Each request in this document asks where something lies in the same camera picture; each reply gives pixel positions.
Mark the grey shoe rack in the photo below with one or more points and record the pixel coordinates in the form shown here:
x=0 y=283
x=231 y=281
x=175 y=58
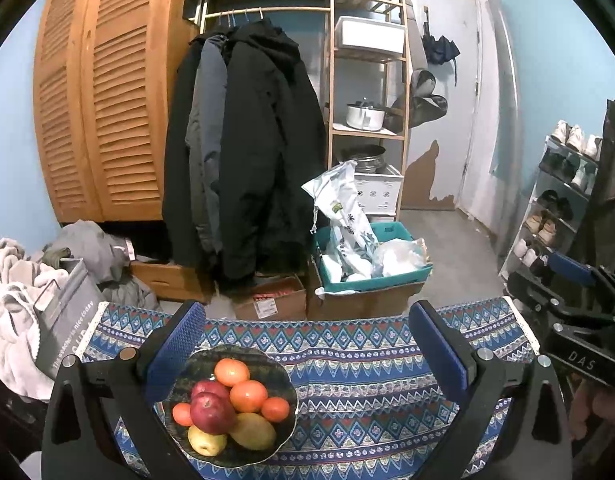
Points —
x=550 y=180

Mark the small cardboard box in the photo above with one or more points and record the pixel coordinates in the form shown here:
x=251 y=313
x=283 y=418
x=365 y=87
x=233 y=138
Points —
x=272 y=302

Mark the small tangerine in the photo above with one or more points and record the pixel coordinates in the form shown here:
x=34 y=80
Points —
x=275 y=408
x=182 y=414

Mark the dark hanging bag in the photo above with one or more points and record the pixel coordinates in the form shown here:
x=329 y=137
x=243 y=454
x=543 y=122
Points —
x=422 y=97

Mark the white door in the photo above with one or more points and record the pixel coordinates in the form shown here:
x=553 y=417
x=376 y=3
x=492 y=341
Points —
x=447 y=135

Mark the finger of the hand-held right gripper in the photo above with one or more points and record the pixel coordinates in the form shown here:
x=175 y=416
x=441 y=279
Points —
x=532 y=292
x=570 y=267

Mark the dark blue umbrella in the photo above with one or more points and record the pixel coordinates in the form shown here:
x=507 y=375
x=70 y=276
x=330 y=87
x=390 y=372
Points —
x=440 y=47

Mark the black hooded coat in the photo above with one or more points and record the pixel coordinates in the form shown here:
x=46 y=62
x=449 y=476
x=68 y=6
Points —
x=267 y=160

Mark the grey jacket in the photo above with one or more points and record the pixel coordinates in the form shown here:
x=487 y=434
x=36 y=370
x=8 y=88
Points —
x=202 y=135

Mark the white printed rice bag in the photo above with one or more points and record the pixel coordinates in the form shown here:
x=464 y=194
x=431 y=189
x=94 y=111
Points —
x=345 y=210

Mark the person's right hand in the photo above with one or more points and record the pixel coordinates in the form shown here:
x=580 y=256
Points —
x=595 y=410

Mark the white perforated basket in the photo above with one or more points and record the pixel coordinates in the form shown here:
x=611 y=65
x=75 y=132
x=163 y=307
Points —
x=380 y=190

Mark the white plastic storage bin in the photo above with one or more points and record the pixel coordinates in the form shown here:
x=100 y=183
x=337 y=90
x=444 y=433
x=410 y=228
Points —
x=370 y=34

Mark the wooden louvered wardrobe door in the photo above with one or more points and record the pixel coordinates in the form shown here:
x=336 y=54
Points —
x=102 y=110

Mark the dark glass bowl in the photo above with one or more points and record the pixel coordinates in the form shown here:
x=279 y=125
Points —
x=275 y=376

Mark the wooden shelf rack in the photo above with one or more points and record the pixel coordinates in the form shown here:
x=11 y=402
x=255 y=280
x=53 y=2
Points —
x=367 y=133

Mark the metal pot with lid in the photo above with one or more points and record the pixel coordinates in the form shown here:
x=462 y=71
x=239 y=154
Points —
x=365 y=115

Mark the white fleece blanket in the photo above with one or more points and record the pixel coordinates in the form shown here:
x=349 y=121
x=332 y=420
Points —
x=12 y=305

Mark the large cardboard box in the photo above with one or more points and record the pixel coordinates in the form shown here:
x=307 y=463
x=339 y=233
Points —
x=362 y=302

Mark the large orange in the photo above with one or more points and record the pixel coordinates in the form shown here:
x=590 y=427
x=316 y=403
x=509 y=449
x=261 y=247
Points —
x=232 y=372
x=248 y=395

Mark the teal plastic crate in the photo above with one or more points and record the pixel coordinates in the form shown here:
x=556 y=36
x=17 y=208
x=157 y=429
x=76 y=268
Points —
x=382 y=280

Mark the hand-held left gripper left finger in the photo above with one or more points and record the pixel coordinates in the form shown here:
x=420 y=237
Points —
x=180 y=345

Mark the black jacket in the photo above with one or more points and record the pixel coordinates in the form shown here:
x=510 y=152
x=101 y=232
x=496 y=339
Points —
x=177 y=170

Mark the wooden drawer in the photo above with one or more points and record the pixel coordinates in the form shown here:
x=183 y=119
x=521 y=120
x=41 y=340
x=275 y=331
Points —
x=172 y=280

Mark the blue patterned tablecloth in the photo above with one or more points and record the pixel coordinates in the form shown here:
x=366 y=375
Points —
x=362 y=360

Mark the grey fabric laundry bin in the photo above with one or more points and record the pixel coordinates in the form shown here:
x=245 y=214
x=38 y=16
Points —
x=67 y=320

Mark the shoe rack with shoes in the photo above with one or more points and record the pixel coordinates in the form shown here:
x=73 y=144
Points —
x=575 y=137

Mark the dark brown hanging coat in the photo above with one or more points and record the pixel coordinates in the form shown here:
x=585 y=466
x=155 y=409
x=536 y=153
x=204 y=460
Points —
x=612 y=185

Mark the round metal steamer pan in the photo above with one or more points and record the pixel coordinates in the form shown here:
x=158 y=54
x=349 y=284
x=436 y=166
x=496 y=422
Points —
x=365 y=157

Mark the red apple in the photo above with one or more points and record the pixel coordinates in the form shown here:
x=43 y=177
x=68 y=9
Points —
x=212 y=412
x=207 y=387

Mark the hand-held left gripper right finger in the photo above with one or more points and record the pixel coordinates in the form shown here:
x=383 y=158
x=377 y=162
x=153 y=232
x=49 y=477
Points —
x=437 y=350

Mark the clear plastic bags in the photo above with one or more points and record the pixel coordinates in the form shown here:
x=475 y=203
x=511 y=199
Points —
x=400 y=257

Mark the pile of grey clothes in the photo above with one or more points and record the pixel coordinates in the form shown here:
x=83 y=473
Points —
x=97 y=255

